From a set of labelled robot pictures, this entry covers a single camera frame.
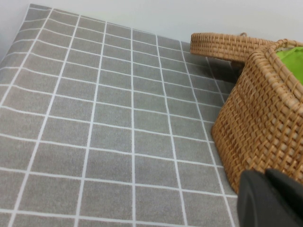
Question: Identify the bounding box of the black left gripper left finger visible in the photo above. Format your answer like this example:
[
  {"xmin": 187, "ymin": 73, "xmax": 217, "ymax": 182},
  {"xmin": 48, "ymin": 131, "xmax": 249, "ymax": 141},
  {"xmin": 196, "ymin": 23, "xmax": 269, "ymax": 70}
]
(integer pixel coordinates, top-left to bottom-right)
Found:
[{"xmin": 237, "ymin": 169, "xmax": 282, "ymax": 227}]

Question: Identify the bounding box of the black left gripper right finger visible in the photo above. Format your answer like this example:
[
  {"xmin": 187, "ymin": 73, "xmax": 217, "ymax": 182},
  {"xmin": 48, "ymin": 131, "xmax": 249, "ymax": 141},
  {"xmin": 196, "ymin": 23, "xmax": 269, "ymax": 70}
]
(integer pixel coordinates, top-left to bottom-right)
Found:
[{"xmin": 265, "ymin": 167, "xmax": 303, "ymax": 227}]

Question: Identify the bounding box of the woven rattan basket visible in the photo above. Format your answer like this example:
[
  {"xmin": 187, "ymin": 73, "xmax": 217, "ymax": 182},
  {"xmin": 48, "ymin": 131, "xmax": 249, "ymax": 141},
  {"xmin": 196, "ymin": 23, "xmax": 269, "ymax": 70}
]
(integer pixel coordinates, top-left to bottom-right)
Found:
[{"xmin": 211, "ymin": 39, "xmax": 303, "ymax": 194}]

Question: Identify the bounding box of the green fabric basket liner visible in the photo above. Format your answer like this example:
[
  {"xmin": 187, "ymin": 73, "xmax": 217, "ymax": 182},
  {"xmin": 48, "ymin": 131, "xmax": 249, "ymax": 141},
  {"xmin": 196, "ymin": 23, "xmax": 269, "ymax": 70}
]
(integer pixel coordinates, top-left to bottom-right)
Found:
[{"xmin": 275, "ymin": 45, "xmax": 303, "ymax": 85}]

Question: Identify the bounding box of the woven rattan basket lid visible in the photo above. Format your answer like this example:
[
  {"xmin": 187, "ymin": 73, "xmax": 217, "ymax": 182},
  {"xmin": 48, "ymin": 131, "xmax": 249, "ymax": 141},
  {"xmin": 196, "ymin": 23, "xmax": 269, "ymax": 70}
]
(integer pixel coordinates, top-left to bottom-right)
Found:
[{"xmin": 190, "ymin": 32, "xmax": 276, "ymax": 65}]

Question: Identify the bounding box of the grey white-grid tablecloth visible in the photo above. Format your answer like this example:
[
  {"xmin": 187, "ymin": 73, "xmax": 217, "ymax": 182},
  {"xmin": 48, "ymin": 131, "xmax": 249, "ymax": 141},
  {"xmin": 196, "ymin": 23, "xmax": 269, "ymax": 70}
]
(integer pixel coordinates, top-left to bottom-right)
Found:
[{"xmin": 0, "ymin": 3, "xmax": 240, "ymax": 227}]

